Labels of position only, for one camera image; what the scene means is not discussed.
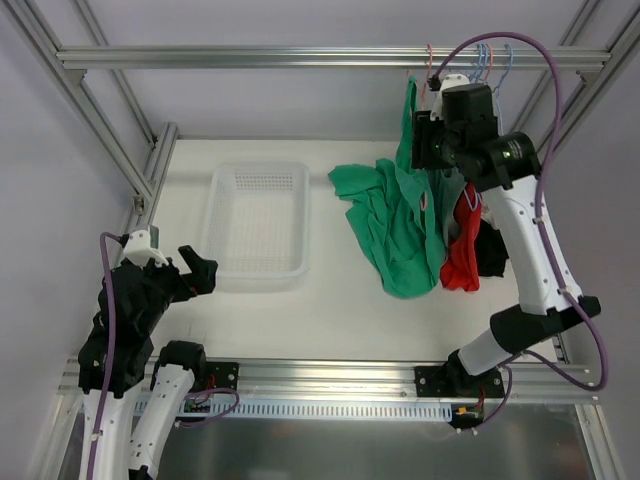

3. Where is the white slotted cable duct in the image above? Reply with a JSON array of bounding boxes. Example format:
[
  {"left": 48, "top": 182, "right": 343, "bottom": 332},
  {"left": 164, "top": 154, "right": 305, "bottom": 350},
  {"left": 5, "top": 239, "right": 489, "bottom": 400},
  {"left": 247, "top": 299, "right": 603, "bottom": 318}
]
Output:
[{"left": 134, "top": 399, "right": 454, "bottom": 421}]

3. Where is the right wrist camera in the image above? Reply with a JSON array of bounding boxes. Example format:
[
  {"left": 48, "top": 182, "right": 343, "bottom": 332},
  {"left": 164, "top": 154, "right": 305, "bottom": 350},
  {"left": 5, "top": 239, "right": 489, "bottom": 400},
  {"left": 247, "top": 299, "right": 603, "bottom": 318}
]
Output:
[{"left": 429, "top": 73, "right": 470, "bottom": 121}]

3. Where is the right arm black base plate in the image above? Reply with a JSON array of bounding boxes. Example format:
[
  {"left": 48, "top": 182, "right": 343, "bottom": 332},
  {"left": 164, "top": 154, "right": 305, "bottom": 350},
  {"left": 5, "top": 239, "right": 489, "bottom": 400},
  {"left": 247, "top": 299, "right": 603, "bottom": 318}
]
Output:
[{"left": 413, "top": 364, "right": 506, "bottom": 399}]

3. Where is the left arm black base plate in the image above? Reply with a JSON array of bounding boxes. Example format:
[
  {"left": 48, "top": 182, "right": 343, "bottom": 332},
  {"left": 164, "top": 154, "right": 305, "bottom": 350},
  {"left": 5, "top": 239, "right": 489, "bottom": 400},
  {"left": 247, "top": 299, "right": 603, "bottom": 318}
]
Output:
[{"left": 205, "top": 361, "right": 240, "bottom": 390}]

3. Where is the grey tank top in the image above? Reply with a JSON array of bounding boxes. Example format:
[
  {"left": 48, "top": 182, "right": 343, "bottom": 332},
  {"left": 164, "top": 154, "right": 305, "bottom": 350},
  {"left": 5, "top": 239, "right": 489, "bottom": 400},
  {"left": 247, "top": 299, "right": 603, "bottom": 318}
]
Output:
[{"left": 442, "top": 209, "right": 461, "bottom": 247}]

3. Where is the white plastic basket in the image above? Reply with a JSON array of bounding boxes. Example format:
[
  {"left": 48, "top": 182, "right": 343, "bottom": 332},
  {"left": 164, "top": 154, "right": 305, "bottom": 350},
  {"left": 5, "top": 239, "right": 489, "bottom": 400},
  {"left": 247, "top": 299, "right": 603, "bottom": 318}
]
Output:
[{"left": 199, "top": 160, "right": 311, "bottom": 293}]

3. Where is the black tank top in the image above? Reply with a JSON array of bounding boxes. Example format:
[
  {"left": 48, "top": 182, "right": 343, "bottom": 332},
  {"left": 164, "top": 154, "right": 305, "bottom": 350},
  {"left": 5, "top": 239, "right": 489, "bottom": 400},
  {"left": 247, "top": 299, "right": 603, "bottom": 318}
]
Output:
[{"left": 474, "top": 220, "right": 509, "bottom": 277}]

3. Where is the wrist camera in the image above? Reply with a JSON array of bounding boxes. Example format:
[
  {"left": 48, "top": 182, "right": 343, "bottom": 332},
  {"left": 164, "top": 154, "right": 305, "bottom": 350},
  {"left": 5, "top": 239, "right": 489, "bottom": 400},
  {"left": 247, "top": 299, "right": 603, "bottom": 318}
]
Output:
[
  {"left": 429, "top": 73, "right": 470, "bottom": 121},
  {"left": 123, "top": 225, "right": 169, "bottom": 267}
]

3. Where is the aluminium frame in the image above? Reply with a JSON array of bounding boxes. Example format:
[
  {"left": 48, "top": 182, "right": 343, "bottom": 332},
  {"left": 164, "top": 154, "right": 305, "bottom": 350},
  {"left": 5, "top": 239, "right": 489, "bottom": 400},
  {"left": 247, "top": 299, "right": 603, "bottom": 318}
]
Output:
[{"left": 1, "top": 1, "right": 639, "bottom": 479}]

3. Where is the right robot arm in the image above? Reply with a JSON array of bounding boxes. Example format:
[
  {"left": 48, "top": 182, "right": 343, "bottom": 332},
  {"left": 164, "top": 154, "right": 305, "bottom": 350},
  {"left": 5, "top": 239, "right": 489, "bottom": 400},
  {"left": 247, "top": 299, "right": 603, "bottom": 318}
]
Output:
[{"left": 412, "top": 83, "right": 601, "bottom": 397}]

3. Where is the red tank top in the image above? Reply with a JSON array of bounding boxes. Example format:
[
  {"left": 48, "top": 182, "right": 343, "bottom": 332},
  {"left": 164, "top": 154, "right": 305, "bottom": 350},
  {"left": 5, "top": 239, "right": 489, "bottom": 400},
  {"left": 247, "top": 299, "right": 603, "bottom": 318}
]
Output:
[{"left": 440, "top": 183, "right": 482, "bottom": 292}]

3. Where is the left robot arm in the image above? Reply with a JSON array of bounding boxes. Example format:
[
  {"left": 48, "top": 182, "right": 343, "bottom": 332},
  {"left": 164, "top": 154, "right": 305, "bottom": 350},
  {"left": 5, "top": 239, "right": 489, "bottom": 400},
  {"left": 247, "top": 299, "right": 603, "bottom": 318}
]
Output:
[{"left": 78, "top": 245, "right": 218, "bottom": 479}]

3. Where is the green tank top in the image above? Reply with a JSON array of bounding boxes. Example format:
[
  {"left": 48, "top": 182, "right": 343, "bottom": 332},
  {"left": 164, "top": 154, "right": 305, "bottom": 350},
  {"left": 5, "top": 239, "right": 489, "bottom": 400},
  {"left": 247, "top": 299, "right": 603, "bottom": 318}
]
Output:
[{"left": 328, "top": 76, "right": 446, "bottom": 299}]

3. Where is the pink wire hanger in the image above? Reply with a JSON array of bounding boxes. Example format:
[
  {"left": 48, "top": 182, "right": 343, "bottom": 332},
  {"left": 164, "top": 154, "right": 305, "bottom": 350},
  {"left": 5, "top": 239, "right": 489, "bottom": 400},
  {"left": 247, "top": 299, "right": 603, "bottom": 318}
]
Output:
[
  {"left": 482, "top": 43, "right": 494, "bottom": 84},
  {"left": 420, "top": 43, "right": 433, "bottom": 212}
]

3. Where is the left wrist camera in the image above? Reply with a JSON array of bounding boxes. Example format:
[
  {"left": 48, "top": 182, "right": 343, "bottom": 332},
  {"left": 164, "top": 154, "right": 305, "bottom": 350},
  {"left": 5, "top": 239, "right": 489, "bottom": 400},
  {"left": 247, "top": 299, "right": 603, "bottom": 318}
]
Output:
[{"left": 123, "top": 225, "right": 169, "bottom": 267}]

